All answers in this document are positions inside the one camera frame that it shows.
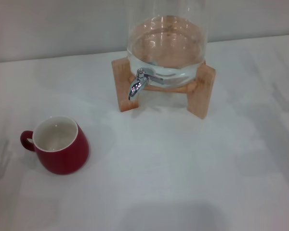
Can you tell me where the red ceramic cup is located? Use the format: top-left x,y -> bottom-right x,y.
20,115 -> 90,176

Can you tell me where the wooden dispenser stand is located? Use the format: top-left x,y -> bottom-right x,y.
111,58 -> 216,120

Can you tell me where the chrome faucet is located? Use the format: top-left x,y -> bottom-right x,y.
128,68 -> 165,101

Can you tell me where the glass water dispenser jar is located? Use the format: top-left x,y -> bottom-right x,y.
125,0 -> 210,87

